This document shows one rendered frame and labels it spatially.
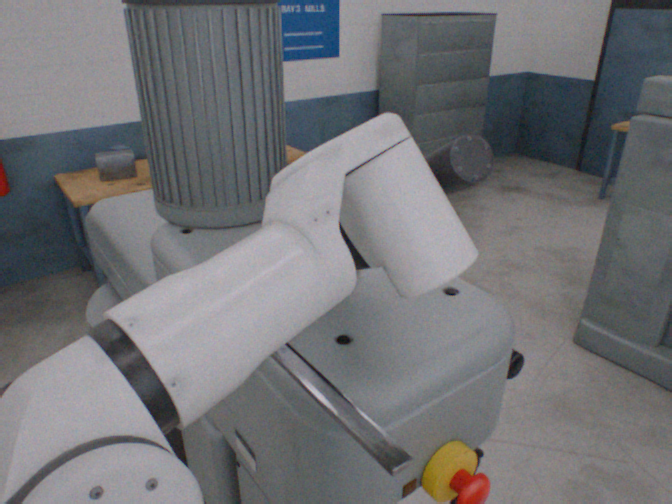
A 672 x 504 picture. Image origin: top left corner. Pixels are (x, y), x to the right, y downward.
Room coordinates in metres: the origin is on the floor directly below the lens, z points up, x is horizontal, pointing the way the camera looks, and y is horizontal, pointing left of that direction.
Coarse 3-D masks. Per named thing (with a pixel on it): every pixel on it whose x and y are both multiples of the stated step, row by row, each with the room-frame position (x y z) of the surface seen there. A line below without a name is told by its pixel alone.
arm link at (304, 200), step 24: (384, 120) 0.34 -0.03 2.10; (336, 144) 0.31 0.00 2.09; (360, 144) 0.32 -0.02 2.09; (384, 144) 0.33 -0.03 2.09; (288, 168) 0.31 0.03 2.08; (312, 168) 0.29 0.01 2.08; (336, 168) 0.30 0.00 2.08; (288, 192) 0.29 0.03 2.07; (312, 192) 0.28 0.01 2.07; (336, 192) 0.29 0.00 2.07; (264, 216) 0.30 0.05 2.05; (288, 216) 0.28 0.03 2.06; (312, 216) 0.27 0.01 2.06; (336, 216) 0.28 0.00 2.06; (312, 240) 0.26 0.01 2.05; (336, 240) 0.27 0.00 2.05; (336, 264) 0.26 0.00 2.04; (336, 288) 0.26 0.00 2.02
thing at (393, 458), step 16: (288, 352) 0.36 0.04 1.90; (288, 368) 0.34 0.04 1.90; (304, 368) 0.34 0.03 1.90; (304, 384) 0.32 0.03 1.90; (320, 384) 0.32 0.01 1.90; (320, 400) 0.30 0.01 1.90; (336, 400) 0.30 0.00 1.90; (336, 416) 0.29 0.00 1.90; (352, 416) 0.28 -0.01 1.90; (352, 432) 0.27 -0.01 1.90; (368, 432) 0.27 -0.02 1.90; (384, 432) 0.27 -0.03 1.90; (368, 448) 0.25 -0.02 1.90; (384, 448) 0.25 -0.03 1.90; (400, 448) 0.25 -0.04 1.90; (384, 464) 0.24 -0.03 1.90; (400, 464) 0.24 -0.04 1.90
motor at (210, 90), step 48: (144, 0) 0.65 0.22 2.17; (192, 0) 0.64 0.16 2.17; (240, 0) 0.66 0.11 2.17; (144, 48) 0.66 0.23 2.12; (192, 48) 0.64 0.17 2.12; (240, 48) 0.66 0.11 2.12; (144, 96) 0.67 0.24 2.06; (192, 96) 0.64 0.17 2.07; (240, 96) 0.66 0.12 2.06; (192, 144) 0.64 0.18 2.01; (240, 144) 0.66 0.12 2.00; (192, 192) 0.64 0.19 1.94; (240, 192) 0.65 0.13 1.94
